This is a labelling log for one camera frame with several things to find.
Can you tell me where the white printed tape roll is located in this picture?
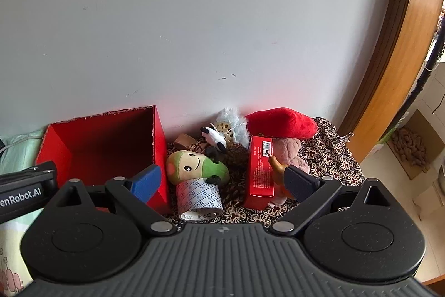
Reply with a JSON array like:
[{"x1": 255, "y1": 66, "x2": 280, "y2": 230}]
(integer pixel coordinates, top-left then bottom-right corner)
[{"x1": 176, "y1": 179, "x2": 223, "y2": 222}]

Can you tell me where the orange gourd ornament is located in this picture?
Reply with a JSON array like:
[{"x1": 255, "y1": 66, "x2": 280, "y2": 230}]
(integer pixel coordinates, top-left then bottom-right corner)
[{"x1": 267, "y1": 152, "x2": 293, "y2": 199}]

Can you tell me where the light green pillow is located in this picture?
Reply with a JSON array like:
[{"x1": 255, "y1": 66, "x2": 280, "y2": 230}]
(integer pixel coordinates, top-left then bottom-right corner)
[{"x1": 0, "y1": 128, "x2": 45, "y2": 174}]

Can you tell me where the green smiling plush doll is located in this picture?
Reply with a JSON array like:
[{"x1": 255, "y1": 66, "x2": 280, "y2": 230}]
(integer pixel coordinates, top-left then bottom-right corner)
[{"x1": 166, "y1": 150, "x2": 230, "y2": 185}]

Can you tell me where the wooden door frame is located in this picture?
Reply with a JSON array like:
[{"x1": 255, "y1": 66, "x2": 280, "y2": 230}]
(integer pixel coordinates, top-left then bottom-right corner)
[{"x1": 339, "y1": 0, "x2": 443, "y2": 162}]

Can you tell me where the brown small paper box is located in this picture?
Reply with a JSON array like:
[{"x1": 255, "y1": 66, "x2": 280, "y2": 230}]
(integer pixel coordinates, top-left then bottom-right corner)
[{"x1": 174, "y1": 133, "x2": 209, "y2": 154}]

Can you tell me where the red plush Santa hat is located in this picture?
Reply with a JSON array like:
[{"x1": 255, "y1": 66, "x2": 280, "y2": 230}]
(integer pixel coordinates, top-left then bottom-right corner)
[{"x1": 246, "y1": 108, "x2": 318, "y2": 140}]

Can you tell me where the pine cone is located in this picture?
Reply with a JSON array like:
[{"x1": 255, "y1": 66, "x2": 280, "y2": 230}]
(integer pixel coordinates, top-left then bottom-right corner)
[{"x1": 223, "y1": 143, "x2": 249, "y2": 166}]

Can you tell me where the patterned floral table cloth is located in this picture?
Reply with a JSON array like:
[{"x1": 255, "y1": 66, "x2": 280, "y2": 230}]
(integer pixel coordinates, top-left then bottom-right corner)
[{"x1": 169, "y1": 117, "x2": 364, "y2": 227}]

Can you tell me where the red carton box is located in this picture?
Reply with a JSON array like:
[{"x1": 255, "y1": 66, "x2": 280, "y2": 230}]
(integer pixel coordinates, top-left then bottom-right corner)
[{"x1": 244, "y1": 136, "x2": 275, "y2": 210}]

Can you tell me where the cardboard box with contents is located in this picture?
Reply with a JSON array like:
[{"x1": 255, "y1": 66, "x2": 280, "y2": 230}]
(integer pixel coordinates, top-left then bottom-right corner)
[{"x1": 388, "y1": 110, "x2": 444, "y2": 180}]

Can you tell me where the pink plush toy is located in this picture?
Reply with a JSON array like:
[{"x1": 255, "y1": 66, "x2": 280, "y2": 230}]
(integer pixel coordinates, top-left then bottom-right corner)
[{"x1": 266, "y1": 138, "x2": 310, "y2": 206}]

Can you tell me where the black white panda plush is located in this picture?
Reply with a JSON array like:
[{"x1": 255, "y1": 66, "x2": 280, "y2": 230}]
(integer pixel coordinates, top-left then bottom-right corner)
[{"x1": 201, "y1": 124, "x2": 227, "y2": 153}]

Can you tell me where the red open storage box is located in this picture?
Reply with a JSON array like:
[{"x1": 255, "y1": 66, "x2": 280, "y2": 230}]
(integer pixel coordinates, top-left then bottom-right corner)
[{"x1": 35, "y1": 105, "x2": 172, "y2": 214}]

